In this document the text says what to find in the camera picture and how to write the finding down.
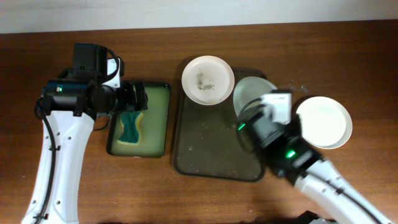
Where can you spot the large brown serving tray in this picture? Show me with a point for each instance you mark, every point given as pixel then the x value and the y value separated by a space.
pixel 206 143

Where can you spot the white plate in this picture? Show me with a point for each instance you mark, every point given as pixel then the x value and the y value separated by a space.
pixel 248 89
pixel 207 80
pixel 325 123

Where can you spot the green and yellow sponge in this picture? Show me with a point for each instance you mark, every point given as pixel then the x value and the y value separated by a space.
pixel 131 131

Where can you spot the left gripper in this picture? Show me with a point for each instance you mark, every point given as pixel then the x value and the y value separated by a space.
pixel 138 96

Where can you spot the white plate top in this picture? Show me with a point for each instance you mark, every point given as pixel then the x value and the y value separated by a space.
pixel 207 80

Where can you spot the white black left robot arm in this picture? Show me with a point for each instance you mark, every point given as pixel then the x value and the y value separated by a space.
pixel 68 107

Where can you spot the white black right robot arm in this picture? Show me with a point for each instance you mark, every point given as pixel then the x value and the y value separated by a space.
pixel 277 141

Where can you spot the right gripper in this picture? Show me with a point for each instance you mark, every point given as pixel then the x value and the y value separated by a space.
pixel 290 117

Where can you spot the small black soapy-water tray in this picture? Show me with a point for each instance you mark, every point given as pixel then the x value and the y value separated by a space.
pixel 151 126

